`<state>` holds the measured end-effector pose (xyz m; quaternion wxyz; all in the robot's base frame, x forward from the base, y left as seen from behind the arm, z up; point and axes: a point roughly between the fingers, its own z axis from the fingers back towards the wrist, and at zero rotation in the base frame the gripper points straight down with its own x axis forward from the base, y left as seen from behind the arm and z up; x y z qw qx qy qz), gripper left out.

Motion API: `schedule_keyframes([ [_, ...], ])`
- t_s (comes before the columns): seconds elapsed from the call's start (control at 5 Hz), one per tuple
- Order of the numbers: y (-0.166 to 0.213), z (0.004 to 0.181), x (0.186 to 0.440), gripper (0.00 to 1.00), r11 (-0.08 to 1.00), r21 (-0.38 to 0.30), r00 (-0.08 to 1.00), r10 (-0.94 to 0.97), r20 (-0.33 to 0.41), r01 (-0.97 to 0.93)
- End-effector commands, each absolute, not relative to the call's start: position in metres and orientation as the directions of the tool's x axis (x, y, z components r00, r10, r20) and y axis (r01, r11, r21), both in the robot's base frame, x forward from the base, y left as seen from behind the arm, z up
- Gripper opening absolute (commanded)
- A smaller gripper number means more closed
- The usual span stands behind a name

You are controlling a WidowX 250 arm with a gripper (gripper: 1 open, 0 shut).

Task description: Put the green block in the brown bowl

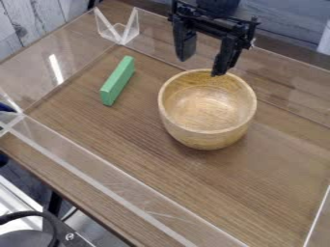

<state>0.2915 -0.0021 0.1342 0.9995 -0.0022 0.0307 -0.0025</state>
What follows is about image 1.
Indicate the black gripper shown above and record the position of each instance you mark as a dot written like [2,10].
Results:
[211,17]

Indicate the green rectangular block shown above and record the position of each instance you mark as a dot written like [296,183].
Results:
[116,81]

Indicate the light wooden bowl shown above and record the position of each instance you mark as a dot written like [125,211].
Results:
[205,110]

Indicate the clear acrylic tray walls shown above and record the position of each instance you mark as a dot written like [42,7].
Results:
[259,194]

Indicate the blue object at left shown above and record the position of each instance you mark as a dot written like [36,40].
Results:
[5,108]

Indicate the black table leg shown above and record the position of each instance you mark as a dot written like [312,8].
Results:
[54,204]

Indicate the black metal bracket with screw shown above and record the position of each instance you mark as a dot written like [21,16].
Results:
[67,236]

